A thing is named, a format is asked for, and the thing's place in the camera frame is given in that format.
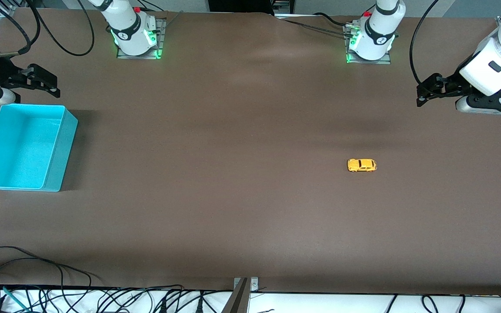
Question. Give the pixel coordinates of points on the yellow beetle toy car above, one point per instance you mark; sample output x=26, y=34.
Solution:
x=362, y=165

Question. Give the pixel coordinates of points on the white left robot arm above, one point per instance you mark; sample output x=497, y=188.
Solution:
x=381, y=26

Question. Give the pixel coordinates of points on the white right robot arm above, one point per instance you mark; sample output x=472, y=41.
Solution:
x=126, y=26

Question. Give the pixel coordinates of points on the turquoise plastic bin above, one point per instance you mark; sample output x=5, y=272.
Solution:
x=15, y=148

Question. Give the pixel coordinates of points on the black equipment box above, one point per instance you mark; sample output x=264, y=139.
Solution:
x=237, y=5

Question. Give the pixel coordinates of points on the dark grey metal bar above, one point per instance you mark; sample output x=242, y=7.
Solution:
x=237, y=302

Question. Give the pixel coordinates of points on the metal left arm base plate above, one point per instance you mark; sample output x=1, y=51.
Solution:
x=385, y=61

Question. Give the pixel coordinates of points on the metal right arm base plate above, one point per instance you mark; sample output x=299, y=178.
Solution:
x=161, y=39

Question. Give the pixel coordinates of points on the metal edge bracket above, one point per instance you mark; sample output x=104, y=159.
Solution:
x=254, y=284

